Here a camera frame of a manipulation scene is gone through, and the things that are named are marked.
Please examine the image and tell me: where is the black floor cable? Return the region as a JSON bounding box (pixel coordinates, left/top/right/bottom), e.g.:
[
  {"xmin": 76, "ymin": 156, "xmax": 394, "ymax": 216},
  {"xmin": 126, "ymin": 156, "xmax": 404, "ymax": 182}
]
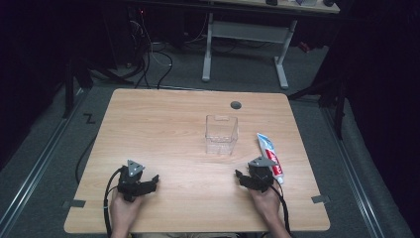
[{"xmin": 74, "ymin": 133, "xmax": 99, "ymax": 185}]

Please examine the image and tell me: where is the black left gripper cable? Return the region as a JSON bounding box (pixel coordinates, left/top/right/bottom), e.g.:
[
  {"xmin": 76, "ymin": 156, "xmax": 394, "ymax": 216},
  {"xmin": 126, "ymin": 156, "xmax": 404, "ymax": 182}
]
[{"xmin": 102, "ymin": 167, "xmax": 126, "ymax": 238}]

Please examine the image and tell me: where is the clear plastic container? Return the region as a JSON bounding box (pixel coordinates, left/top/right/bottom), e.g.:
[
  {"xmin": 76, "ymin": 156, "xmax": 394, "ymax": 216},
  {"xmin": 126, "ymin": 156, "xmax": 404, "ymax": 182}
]
[{"xmin": 204, "ymin": 114, "xmax": 240, "ymax": 157}]

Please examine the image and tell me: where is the person's left hand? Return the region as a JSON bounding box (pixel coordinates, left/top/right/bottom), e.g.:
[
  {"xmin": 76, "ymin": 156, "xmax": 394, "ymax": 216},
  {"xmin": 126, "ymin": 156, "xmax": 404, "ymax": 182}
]
[{"xmin": 109, "ymin": 195, "xmax": 144, "ymax": 230}]

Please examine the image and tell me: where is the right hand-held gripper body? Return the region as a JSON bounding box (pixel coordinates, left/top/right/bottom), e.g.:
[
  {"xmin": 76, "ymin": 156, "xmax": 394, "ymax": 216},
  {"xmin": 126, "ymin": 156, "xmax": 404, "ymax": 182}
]
[{"xmin": 247, "ymin": 156, "xmax": 278, "ymax": 193}]

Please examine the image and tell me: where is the grey tape strip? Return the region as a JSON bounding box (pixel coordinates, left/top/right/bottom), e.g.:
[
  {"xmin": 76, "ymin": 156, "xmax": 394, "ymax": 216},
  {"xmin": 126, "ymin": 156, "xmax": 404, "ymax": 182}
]
[
  {"xmin": 68, "ymin": 198, "xmax": 87, "ymax": 209},
  {"xmin": 310, "ymin": 194, "xmax": 331, "ymax": 204}
]

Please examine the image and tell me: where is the bundle of black floor cables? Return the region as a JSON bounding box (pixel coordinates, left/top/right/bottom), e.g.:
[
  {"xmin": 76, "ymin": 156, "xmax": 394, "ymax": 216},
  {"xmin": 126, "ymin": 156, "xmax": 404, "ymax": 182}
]
[{"xmin": 127, "ymin": 8, "xmax": 174, "ymax": 90}]

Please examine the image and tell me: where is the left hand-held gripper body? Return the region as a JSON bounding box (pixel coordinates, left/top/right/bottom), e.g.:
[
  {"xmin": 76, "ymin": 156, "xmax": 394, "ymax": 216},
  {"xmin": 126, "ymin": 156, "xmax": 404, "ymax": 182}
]
[{"xmin": 116, "ymin": 159, "xmax": 149, "ymax": 203}]

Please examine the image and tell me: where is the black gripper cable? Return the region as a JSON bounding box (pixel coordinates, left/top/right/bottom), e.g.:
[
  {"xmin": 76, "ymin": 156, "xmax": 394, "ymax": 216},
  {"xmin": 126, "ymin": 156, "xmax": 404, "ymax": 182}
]
[
  {"xmin": 102, "ymin": 167, "xmax": 126, "ymax": 238},
  {"xmin": 270, "ymin": 184, "xmax": 292, "ymax": 236}
]

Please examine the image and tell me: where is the white red blue toothpaste tube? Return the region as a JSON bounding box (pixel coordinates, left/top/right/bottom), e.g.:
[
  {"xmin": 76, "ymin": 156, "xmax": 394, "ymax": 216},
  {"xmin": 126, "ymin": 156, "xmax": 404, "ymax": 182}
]
[{"xmin": 256, "ymin": 132, "xmax": 286, "ymax": 185}]

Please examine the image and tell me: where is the black metal stand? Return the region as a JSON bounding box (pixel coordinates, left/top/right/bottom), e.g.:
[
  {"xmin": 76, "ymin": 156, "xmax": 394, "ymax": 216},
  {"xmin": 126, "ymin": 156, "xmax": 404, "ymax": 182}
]
[
  {"xmin": 286, "ymin": 73, "xmax": 349, "ymax": 141},
  {"xmin": 61, "ymin": 59, "xmax": 135, "ymax": 120}
]

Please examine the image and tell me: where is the white-legged wooden desk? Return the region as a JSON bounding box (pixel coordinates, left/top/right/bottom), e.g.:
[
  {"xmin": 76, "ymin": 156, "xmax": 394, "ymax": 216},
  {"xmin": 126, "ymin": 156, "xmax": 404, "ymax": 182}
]
[{"xmin": 200, "ymin": 0, "xmax": 341, "ymax": 90}]

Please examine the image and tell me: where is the person's right hand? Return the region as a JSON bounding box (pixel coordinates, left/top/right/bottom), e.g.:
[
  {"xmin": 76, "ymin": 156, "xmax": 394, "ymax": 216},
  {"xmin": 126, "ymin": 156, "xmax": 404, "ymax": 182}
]
[{"xmin": 249, "ymin": 187, "xmax": 282, "ymax": 228}]

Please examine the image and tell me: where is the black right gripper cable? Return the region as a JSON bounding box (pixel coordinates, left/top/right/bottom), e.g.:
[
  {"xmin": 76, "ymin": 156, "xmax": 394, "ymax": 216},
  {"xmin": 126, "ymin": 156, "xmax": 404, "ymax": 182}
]
[{"xmin": 270, "ymin": 184, "xmax": 292, "ymax": 236}]

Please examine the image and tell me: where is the metal floor rail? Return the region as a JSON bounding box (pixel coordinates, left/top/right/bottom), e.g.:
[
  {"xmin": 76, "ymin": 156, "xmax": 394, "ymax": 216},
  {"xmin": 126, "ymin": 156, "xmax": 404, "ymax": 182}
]
[
  {"xmin": 321, "ymin": 107, "xmax": 385, "ymax": 238},
  {"xmin": 0, "ymin": 87, "xmax": 91, "ymax": 230}
]

